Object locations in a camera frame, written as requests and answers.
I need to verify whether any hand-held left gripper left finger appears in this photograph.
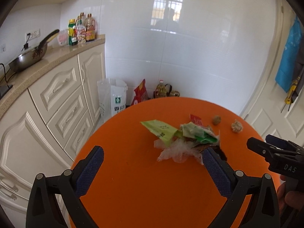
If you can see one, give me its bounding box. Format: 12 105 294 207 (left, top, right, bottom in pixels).
26 145 104 228

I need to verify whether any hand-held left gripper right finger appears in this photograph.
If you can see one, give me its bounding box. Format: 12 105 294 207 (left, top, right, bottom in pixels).
202 147 281 228

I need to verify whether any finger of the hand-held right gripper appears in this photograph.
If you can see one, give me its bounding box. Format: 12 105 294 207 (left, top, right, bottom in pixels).
246 137 297 162
265 134 304 152

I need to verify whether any dark wrapper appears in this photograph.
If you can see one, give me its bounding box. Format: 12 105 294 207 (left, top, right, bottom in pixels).
196 142 228 161

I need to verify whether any clear plastic bag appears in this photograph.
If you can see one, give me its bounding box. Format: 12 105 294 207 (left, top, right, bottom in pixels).
154 139 205 165

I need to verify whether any person's right hand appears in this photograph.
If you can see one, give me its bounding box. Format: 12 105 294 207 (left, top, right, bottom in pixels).
277 174 304 215

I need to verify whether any beige crumpled lump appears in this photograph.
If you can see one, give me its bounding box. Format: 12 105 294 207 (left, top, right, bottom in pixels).
231 120 243 133

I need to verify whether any light green plastic wrapper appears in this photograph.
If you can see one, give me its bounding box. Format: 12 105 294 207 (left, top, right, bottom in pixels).
179 122 219 145

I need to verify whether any red sauce sachet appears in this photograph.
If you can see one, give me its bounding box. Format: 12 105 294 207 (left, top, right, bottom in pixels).
189 114 203 127

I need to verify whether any white panel door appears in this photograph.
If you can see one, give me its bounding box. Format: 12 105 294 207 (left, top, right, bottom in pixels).
239 0 304 148

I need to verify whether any grey apron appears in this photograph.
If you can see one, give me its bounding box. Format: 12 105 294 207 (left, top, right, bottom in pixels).
284 55 304 113

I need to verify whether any green snack wrapper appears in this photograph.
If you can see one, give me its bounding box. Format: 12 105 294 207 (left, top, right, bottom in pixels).
140 119 178 147

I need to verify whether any white plastic bag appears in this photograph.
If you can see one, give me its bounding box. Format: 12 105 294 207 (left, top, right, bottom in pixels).
97 78 128 118

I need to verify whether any cream kitchen base cabinet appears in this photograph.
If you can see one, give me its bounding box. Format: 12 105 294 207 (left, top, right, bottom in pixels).
0 34 106 228

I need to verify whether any blue apron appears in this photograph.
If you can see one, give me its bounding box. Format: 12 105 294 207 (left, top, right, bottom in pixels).
275 17 303 93

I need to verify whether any red rice bag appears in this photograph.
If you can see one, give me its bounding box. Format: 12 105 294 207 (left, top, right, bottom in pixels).
131 79 149 106

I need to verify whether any black induction cooktop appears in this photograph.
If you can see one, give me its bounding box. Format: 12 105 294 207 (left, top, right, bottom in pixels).
0 84 13 98

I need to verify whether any steel wok with lid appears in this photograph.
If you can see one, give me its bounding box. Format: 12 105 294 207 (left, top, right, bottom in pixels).
8 29 60 73

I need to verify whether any red label seasoning packet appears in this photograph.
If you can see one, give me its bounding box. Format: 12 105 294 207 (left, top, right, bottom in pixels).
75 25 86 44

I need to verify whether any amber oil bottle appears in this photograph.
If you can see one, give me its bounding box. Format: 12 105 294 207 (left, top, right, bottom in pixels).
84 13 96 42

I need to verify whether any green yellow bottle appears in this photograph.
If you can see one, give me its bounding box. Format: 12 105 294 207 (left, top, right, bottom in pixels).
68 19 77 46

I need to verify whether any tall clear oil bottle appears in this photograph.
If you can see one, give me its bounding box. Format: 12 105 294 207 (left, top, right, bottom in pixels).
76 12 86 28

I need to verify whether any oil bottle with black handle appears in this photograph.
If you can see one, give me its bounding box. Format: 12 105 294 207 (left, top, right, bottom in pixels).
166 84 180 98

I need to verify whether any black power cable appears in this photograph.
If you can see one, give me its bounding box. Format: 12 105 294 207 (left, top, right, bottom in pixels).
0 63 15 85

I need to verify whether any white wall socket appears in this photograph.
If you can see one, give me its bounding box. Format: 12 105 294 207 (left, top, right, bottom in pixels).
25 29 40 40

